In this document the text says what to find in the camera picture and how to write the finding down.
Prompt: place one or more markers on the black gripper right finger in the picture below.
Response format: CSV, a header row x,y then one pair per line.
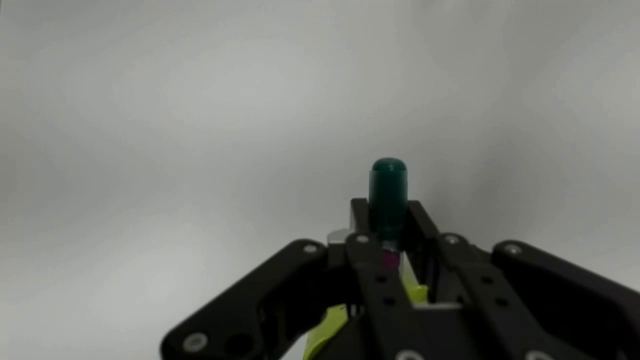
x,y
533,301

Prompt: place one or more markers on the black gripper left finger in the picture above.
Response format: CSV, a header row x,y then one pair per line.
x,y
281,292

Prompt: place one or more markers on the green capped silver marker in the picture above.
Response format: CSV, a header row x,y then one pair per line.
x,y
388,193

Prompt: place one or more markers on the lime green printed mug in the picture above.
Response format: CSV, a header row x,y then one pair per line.
x,y
330,331

